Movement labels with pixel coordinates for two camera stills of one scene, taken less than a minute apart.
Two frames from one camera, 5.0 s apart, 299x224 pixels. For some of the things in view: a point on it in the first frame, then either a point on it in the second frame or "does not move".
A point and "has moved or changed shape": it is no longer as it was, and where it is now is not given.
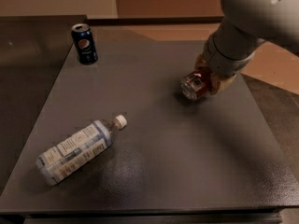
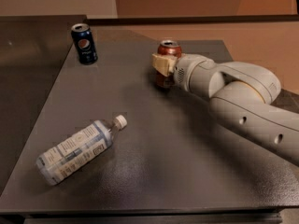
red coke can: (196, 84) has moved or changed shape
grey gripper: (224, 63) → (186, 69)
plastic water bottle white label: (78, 148) does not move
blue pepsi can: (85, 45) does not move
